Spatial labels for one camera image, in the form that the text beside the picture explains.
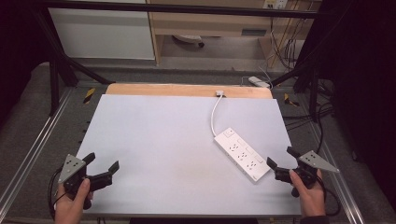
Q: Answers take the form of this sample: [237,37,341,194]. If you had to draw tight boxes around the wooden table board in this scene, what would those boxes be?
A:
[105,82,274,100]

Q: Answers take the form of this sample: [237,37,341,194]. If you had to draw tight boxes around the small white power strip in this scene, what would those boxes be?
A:
[247,76,272,90]

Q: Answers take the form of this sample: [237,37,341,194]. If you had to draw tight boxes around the aluminium rail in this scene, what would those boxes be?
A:
[306,120,366,224]
[0,87,75,213]

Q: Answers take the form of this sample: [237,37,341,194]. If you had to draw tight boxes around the bundle of hanging cables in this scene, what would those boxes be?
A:
[266,5,308,72]

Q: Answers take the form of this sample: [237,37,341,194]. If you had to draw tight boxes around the black metal frame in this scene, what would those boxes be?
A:
[31,0,332,123]

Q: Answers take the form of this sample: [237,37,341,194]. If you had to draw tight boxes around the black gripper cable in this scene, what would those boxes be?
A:
[47,166,68,220]
[315,169,342,217]

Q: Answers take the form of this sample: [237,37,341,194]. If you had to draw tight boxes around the white cabinet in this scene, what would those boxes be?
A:
[48,7,156,61]

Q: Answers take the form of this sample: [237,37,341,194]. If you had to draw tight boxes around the white table mat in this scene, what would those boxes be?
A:
[76,93,303,217]

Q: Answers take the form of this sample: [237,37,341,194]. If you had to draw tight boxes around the black floor cables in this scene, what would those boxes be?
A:
[281,102,334,157]

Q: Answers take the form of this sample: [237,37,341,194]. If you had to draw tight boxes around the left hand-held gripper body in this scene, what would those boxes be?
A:
[57,153,94,210]

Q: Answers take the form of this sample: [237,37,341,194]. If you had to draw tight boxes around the wooden desk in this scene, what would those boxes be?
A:
[146,0,323,67]

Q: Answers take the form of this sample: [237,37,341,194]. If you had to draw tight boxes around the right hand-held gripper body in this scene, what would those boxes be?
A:
[275,150,341,199]

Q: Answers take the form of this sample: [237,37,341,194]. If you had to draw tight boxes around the person's left hand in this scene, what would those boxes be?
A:
[53,177,94,224]

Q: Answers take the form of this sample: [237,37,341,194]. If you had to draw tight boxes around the office chair base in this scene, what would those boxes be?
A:
[172,34,205,49]

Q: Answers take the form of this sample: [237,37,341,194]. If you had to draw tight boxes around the white power strip cable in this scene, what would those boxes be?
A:
[210,93,224,138]

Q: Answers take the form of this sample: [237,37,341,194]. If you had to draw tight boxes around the white wall outlet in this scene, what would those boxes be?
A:
[262,0,289,10]

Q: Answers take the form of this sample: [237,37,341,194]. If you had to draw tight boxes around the person's right hand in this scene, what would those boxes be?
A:
[288,169,327,217]

